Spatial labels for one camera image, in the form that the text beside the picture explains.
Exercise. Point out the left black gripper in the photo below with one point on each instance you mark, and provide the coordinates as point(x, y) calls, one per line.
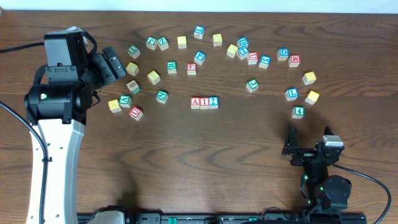
point(107, 76)

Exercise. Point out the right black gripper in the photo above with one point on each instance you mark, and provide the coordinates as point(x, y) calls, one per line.
point(292, 147)

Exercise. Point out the red A block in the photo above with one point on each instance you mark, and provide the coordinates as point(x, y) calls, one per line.
point(195, 103)

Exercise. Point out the blue 2 block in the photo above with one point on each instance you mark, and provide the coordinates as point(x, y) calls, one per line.
point(213, 102)

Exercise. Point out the red I block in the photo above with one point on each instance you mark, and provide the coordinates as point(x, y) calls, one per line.
point(204, 103)

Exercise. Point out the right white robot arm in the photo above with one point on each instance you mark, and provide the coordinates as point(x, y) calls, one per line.
point(327, 194)

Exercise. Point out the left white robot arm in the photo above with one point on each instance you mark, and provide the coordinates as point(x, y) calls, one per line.
point(62, 92)

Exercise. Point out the yellow c block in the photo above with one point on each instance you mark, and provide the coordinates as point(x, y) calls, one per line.
point(132, 69)
point(312, 97)

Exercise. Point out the green 4 block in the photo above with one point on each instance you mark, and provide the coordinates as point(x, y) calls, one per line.
point(298, 112)

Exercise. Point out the green L block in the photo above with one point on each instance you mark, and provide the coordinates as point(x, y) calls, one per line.
point(133, 51)

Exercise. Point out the pineapple picture block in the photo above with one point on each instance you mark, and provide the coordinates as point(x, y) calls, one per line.
point(133, 87)

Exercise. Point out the yellow K block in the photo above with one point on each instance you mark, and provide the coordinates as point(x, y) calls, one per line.
point(114, 106)

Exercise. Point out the green V block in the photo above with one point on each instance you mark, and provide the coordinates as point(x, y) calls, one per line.
point(125, 101)

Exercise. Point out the yellow C block right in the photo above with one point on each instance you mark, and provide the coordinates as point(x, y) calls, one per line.
point(312, 97)

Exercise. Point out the blue L block right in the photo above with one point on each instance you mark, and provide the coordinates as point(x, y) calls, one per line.
point(291, 94)

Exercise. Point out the blue l block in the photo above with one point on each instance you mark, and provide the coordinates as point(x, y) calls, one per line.
point(199, 32)
point(291, 94)

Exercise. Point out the yellow tilted block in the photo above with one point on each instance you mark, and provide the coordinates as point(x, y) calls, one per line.
point(153, 77)

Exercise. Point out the red U block left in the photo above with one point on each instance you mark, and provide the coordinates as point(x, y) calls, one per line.
point(136, 113)

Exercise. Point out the red u block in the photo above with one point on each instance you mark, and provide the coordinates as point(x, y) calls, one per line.
point(252, 58)
point(136, 113)

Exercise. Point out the yellow block right upper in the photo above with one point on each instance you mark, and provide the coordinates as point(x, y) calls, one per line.
point(309, 78)

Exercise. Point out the green Z block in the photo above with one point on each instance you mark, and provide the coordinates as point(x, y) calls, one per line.
point(163, 43)

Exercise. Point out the green N block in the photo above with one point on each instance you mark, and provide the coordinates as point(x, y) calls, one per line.
point(162, 96)

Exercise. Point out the green R block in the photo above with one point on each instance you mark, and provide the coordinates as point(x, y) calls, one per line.
point(171, 67)

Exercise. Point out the green J block right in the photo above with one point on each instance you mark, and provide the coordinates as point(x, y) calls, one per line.
point(252, 85)

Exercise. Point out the red M block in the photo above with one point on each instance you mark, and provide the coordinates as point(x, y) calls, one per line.
point(294, 61)

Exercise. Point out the yellow S block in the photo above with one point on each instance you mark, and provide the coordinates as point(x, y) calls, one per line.
point(182, 42)

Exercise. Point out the red E block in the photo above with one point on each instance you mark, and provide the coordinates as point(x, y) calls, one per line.
point(191, 69)

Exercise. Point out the blue D block right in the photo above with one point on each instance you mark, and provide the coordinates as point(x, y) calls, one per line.
point(282, 54)

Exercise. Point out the blue d block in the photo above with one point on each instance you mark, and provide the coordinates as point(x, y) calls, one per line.
point(282, 54)
point(242, 42)

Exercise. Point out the blue 5 block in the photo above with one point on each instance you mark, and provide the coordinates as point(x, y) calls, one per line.
point(264, 61)

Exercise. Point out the blue P block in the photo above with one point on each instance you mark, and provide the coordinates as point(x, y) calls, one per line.
point(199, 57)

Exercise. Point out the red U block centre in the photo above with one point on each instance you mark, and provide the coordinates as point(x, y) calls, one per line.
point(252, 58)

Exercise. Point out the blue L block top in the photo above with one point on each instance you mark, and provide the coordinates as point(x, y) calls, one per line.
point(199, 32)

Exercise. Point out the yellow O block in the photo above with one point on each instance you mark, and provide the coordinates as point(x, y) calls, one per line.
point(217, 40)

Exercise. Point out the blue D block centre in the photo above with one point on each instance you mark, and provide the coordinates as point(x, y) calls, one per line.
point(242, 42)

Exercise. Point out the yellow block centre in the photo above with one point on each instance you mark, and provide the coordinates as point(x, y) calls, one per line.
point(232, 51)

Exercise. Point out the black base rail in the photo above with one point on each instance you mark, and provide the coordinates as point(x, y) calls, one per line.
point(274, 217)

